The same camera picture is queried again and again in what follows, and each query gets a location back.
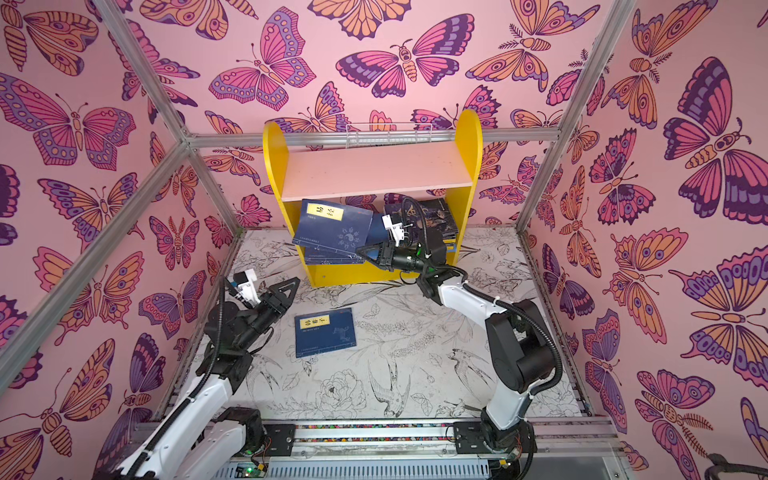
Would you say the small green circuit board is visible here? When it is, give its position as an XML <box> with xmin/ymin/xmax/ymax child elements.
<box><xmin>234</xmin><ymin>462</ymin><xmax>268</xmax><ymax>479</ymax></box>

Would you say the yellow pink blue bookshelf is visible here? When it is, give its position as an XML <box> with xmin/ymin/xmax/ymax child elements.
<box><xmin>262</xmin><ymin>108</ymin><xmax>484</xmax><ymax>288</ymax></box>

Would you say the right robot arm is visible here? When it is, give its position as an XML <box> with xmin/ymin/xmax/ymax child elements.
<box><xmin>356</xmin><ymin>214</ymin><xmax>563</xmax><ymax>451</ymax></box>

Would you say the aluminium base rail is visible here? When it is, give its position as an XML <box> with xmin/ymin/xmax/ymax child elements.
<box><xmin>209</xmin><ymin>418</ymin><xmax>634</xmax><ymax>479</ymax></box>

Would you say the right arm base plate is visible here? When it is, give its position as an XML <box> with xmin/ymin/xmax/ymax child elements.
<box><xmin>452</xmin><ymin>420</ymin><xmax>538</xmax><ymax>455</ymax></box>

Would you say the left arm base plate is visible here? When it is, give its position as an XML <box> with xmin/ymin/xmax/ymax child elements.
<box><xmin>257</xmin><ymin>423</ymin><xmax>297</xmax><ymax>458</ymax></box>

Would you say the white wire basket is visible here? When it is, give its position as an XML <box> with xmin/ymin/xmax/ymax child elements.
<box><xmin>343</xmin><ymin>121</ymin><xmax>455</xmax><ymax>148</ymax></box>

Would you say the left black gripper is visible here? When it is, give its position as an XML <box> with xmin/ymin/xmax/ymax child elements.
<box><xmin>232</xmin><ymin>279</ymin><xmax>296</xmax><ymax>356</ymax></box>

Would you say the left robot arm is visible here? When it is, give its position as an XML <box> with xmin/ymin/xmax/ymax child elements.
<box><xmin>93</xmin><ymin>270</ymin><xmax>301</xmax><ymax>479</ymax></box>

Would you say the dark blue portrait book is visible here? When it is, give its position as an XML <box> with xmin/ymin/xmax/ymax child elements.
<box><xmin>384</xmin><ymin>195</ymin><xmax>458</xmax><ymax>243</ymax></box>

